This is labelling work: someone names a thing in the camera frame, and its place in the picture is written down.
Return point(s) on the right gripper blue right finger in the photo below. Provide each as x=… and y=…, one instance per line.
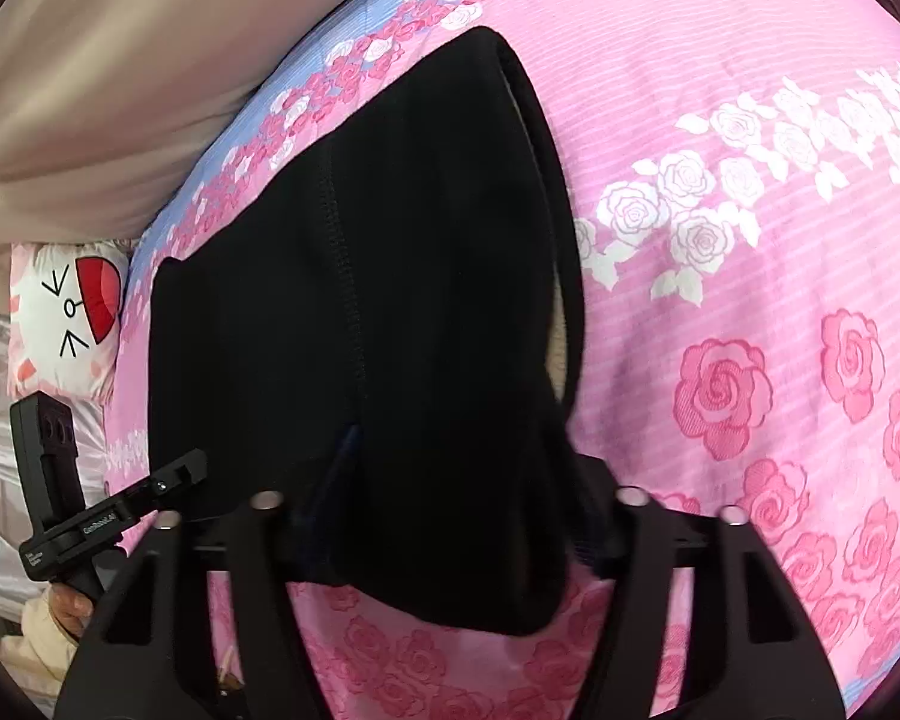
x=751, y=651

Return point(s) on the black pants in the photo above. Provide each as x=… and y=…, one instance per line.
x=369, y=338

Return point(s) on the person's left hand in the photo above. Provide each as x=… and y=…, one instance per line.
x=71, y=609

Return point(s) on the white satin pillow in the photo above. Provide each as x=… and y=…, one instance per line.
x=7, y=502

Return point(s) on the cartoon face pillow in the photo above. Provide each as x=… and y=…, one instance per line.
x=66, y=302

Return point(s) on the beige curtain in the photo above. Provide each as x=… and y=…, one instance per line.
x=106, y=104

